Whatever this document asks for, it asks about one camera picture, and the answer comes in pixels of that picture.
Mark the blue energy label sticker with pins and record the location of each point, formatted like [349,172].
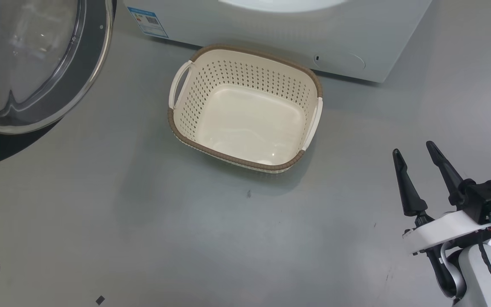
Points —
[147,21]

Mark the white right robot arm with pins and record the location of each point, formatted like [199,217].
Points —
[480,277]

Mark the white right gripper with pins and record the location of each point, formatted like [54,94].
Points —
[441,230]

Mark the round glass washing machine door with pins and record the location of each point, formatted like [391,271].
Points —
[88,64]

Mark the cream perforated laundry basket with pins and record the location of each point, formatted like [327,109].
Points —
[245,123]

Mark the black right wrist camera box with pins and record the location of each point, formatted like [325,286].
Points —
[488,198]

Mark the small black tape piece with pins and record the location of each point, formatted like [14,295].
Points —
[99,299]

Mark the white washing machine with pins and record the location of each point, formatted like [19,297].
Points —
[271,34]

